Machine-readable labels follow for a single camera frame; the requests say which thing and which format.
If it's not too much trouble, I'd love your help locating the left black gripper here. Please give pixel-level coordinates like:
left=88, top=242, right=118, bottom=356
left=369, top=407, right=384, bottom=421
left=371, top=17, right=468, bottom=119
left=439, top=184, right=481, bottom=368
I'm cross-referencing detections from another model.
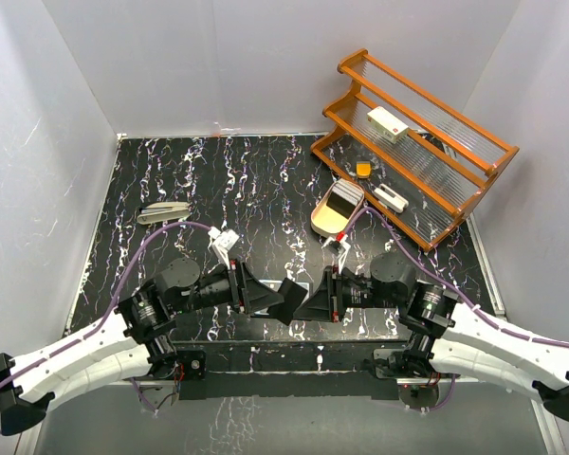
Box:
left=174, top=257, right=284, bottom=314

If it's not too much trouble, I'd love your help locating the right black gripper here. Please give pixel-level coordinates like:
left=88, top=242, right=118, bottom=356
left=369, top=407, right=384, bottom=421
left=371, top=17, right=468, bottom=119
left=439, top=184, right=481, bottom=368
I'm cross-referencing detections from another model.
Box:
left=294, top=264, right=403, bottom=323

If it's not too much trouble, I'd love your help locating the beige oval card tray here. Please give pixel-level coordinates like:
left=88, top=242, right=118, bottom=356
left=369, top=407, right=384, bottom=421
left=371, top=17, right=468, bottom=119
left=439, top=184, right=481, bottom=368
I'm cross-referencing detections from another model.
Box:
left=310, top=179, right=364, bottom=237

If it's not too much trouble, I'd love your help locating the stack of credit cards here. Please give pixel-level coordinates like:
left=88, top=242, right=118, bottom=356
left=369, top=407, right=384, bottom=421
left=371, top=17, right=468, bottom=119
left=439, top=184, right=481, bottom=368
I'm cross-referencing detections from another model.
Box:
left=332, top=180, right=364, bottom=206

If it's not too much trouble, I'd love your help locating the black leather card holder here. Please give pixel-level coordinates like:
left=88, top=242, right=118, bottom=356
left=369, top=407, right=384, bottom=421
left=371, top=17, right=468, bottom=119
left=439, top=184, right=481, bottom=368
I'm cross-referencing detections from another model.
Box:
left=251, top=278, right=312, bottom=325

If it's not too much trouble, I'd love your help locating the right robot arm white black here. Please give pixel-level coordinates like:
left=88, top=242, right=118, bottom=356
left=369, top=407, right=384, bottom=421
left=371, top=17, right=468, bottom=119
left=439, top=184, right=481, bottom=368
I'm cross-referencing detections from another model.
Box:
left=293, top=253, right=569, bottom=422

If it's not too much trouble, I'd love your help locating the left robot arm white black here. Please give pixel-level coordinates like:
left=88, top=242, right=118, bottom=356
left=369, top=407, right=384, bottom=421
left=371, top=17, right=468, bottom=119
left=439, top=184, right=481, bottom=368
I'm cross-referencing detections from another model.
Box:
left=0, top=258, right=290, bottom=436

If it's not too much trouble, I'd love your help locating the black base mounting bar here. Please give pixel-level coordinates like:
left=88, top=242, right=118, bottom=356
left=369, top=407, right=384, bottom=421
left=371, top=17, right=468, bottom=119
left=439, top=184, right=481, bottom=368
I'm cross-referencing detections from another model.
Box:
left=132, top=338, right=461, bottom=402

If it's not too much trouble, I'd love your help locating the beige grey stapler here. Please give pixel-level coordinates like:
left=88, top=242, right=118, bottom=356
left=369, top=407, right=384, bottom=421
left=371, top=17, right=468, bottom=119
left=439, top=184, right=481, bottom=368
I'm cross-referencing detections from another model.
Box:
left=137, top=202, right=190, bottom=226

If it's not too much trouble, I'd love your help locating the white small device on shelf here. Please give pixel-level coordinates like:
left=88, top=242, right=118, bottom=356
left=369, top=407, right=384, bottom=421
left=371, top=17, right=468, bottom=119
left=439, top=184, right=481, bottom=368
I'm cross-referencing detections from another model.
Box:
left=373, top=184, right=409, bottom=213

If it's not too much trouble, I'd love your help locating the orange small container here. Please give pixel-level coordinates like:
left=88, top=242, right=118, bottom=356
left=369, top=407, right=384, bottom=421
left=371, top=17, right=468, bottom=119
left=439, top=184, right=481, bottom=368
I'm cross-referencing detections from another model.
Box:
left=356, top=161, right=372, bottom=179

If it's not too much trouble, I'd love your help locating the orange wooden shelf rack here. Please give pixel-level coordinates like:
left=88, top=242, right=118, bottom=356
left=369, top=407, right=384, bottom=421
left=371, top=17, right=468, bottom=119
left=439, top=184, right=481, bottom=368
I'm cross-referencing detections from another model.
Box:
left=311, top=48, right=519, bottom=251

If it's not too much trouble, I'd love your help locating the white red small box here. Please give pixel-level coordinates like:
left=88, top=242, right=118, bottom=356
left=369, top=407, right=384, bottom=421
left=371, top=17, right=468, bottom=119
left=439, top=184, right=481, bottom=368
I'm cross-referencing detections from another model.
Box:
left=367, top=106, right=409, bottom=143

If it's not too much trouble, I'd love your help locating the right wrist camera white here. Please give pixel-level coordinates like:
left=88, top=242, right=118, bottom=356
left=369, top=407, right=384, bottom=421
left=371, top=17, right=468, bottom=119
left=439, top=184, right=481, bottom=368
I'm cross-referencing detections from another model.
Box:
left=322, top=231, right=351, bottom=271

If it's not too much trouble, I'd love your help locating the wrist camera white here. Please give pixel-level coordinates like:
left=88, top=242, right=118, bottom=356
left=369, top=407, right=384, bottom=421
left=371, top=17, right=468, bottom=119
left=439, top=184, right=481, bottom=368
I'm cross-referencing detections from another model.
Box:
left=208, top=227, right=239, bottom=269
left=322, top=231, right=351, bottom=271

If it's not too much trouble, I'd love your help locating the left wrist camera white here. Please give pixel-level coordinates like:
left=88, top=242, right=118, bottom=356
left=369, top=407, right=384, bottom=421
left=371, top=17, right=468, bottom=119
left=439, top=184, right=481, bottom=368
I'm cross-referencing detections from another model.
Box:
left=208, top=227, right=239, bottom=269

